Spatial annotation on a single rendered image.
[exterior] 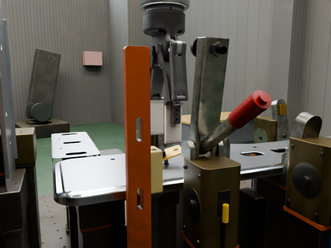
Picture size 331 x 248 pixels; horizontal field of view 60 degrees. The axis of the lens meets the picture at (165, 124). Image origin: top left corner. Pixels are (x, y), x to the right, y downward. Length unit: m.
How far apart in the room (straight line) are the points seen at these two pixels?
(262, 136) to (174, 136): 0.44
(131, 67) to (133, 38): 6.49
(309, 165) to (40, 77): 6.58
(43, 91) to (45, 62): 0.63
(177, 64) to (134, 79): 0.14
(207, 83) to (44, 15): 7.32
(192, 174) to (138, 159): 0.08
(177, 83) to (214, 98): 0.09
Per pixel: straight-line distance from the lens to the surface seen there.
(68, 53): 7.61
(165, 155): 0.54
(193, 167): 0.39
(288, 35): 4.03
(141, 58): 0.35
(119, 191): 0.43
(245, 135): 4.15
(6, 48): 0.57
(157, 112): 0.57
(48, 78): 6.90
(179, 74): 0.47
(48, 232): 1.00
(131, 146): 0.35
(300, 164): 0.48
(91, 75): 7.73
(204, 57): 0.37
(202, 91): 0.38
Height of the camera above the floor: 1.16
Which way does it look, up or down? 9 degrees down
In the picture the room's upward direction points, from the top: straight up
